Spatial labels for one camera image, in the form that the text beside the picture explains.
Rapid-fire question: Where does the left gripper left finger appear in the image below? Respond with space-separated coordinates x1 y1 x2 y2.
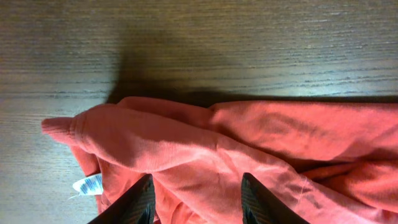
88 174 155 224

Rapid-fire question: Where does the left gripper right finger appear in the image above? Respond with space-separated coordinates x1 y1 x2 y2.
241 172 308 224

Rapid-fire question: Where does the orange printed t-shirt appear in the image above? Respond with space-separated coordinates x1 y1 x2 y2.
42 97 397 223

